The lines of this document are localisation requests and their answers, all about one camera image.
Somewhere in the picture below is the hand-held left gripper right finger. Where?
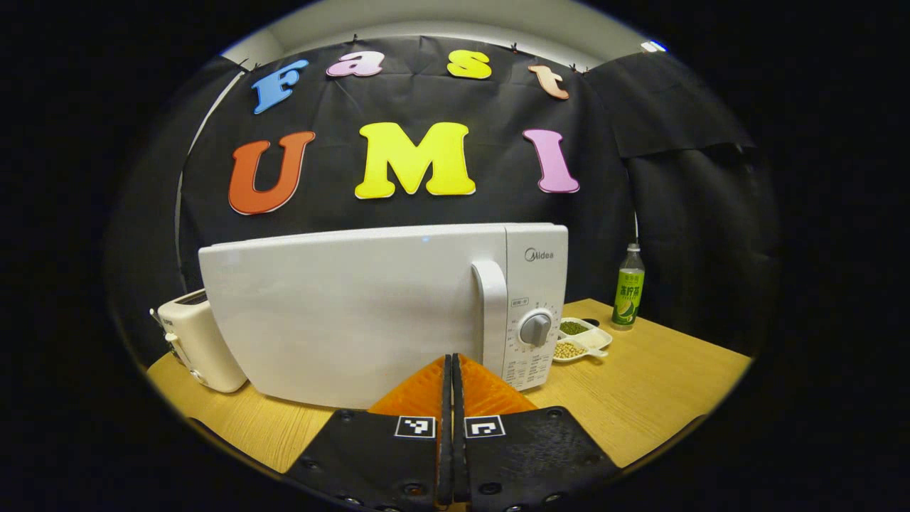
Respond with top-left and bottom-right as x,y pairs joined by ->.
453,354 -> 623,512

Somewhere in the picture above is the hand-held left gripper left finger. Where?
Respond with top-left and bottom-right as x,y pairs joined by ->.
284,354 -> 454,512

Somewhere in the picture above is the white microwave oven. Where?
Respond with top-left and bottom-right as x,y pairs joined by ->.
198,223 -> 569,410

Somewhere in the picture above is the white divided dish with beans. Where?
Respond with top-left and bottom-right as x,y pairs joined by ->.
552,317 -> 612,363

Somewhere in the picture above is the green drink bottle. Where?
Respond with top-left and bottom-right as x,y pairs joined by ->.
611,243 -> 646,331

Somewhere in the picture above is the white toaster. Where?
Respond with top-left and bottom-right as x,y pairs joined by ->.
149,288 -> 248,393

